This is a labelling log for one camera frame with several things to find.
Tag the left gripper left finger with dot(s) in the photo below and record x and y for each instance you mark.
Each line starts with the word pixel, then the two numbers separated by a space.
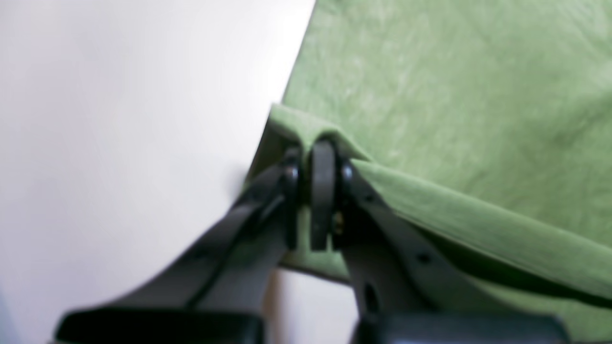
pixel 213 292

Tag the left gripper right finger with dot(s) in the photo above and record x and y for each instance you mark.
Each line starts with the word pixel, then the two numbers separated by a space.
pixel 405 289

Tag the green t-shirt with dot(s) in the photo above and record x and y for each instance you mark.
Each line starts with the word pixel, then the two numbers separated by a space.
pixel 488 123

